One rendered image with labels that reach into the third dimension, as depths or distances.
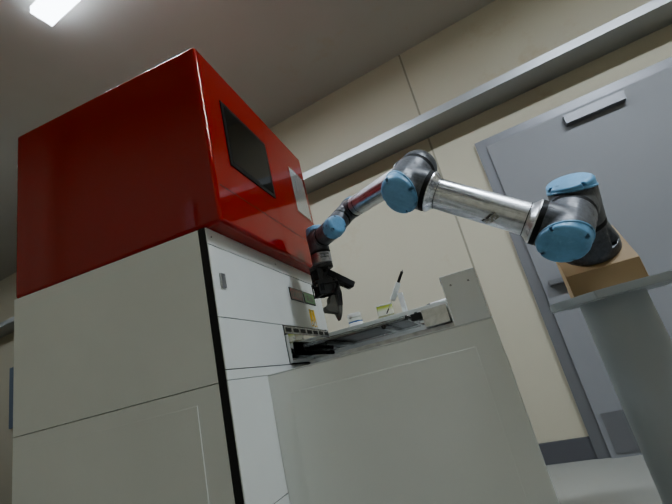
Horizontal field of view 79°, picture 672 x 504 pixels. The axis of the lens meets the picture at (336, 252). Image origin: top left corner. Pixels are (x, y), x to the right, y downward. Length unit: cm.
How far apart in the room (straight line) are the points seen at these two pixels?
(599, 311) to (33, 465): 155
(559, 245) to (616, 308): 25
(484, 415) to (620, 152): 238
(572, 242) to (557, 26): 275
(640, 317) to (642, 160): 201
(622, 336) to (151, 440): 119
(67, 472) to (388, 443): 83
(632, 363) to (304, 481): 87
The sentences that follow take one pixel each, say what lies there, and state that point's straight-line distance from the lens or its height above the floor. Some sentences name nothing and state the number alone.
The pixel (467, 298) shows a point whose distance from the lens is 114.
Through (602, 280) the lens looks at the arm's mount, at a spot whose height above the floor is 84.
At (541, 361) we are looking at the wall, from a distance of 299.
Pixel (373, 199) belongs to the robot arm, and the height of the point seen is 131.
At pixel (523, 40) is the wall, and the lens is 366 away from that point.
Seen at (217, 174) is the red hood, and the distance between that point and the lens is 119.
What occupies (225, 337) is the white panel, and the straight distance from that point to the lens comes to 106.
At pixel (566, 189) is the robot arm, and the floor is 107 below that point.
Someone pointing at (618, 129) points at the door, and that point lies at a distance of 324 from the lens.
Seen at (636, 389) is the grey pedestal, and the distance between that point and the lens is 127.
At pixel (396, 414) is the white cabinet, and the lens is 109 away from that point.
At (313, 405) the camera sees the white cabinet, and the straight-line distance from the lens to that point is 115.
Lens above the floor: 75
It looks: 18 degrees up
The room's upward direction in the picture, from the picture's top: 14 degrees counter-clockwise
